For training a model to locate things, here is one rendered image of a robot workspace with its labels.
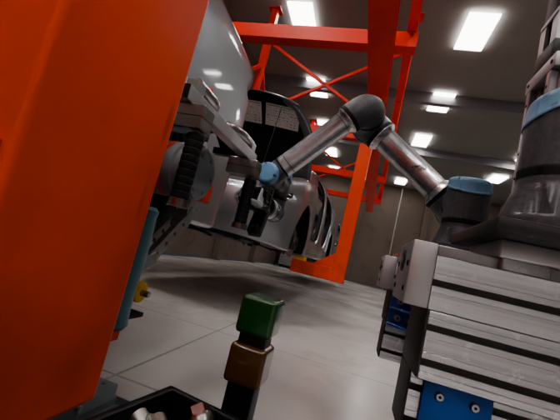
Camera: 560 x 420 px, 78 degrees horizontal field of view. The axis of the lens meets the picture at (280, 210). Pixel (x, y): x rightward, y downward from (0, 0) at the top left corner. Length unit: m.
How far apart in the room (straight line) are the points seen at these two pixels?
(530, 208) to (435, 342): 0.23
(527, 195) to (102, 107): 0.54
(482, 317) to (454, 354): 0.06
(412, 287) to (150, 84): 0.41
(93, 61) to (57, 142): 0.07
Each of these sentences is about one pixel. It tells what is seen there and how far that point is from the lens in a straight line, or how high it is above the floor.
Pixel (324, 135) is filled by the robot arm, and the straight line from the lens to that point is 1.15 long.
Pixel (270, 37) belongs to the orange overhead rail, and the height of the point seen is 3.23.
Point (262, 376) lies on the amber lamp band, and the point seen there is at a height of 0.59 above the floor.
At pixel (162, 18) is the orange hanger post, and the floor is 0.90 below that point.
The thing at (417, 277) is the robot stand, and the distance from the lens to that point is 0.52.
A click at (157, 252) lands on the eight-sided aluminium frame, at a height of 0.63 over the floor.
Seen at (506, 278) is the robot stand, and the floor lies 0.75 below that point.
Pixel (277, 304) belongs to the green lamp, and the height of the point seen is 0.66.
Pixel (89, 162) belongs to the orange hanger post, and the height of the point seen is 0.75.
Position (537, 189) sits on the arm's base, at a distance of 0.61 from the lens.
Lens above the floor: 0.71
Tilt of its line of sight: 7 degrees up
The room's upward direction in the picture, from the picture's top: 14 degrees clockwise
